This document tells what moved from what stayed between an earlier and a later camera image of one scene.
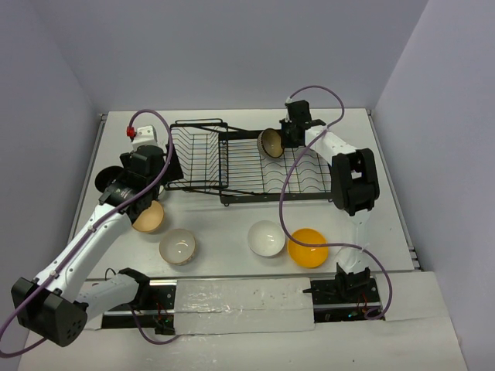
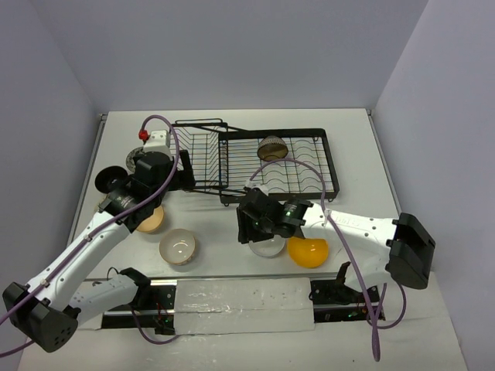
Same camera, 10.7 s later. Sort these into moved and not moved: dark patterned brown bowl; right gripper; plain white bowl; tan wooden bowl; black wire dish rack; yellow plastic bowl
Moved: dark patterned brown bowl; right gripper
Not moved: tan wooden bowl; black wire dish rack; yellow plastic bowl; plain white bowl
